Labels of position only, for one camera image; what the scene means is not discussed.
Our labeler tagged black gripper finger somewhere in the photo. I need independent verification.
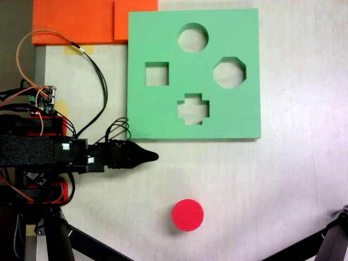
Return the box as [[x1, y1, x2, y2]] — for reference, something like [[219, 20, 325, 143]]
[[124, 140, 159, 169]]

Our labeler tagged red cylinder block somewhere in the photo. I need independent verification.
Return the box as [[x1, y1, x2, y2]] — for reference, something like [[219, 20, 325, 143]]
[[171, 198, 204, 232]]

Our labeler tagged large orange block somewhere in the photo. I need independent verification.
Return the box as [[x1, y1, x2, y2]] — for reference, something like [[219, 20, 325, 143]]
[[32, 0, 115, 46]]

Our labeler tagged green shape sorter board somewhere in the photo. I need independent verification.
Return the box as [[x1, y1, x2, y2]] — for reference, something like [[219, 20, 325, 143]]
[[126, 8, 262, 142]]

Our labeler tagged small yellow tape piece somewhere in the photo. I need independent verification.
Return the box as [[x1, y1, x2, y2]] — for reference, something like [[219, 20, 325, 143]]
[[55, 101, 69, 117]]

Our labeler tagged black circuit board with chip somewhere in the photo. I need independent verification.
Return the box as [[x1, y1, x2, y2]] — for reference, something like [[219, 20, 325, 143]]
[[26, 171, 46, 186]]

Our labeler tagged thin black tripod brace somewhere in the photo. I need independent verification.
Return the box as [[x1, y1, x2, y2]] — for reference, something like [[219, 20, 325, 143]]
[[262, 229, 327, 261], [67, 224, 134, 261]]

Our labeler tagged circuit board with green terminal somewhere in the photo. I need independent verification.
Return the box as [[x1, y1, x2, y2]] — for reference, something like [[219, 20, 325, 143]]
[[29, 85, 57, 115]]

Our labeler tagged thick black tripod leg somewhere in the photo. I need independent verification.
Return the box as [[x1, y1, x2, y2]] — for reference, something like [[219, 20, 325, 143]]
[[35, 206, 76, 261], [315, 204, 348, 261]]

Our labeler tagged wide yellow tape strip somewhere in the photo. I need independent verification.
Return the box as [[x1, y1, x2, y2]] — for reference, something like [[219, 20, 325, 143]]
[[63, 45, 95, 55]]

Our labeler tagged grey metal bar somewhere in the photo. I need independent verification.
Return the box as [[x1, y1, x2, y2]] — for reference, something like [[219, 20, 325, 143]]
[[34, 45, 46, 86]]

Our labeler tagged black wrist wire loop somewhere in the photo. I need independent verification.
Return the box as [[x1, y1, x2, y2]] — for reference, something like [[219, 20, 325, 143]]
[[105, 116, 132, 144]]

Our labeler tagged red printed base mount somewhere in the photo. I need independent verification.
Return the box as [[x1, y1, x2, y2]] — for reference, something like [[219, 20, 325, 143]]
[[27, 115, 69, 204]]

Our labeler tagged long black cable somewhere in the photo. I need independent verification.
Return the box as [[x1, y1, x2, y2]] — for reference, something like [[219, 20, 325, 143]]
[[71, 42, 109, 138]]

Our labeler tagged black usb cable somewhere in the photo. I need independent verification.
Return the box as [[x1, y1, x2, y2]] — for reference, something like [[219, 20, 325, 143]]
[[0, 103, 31, 112]]

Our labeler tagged blue braided cable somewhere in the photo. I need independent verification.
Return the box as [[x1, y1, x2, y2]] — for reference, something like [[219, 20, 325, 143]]
[[13, 213, 23, 259]]

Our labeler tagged orange wire loop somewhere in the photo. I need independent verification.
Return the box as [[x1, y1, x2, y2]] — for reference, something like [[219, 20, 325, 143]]
[[16, 30, 74, 95]]

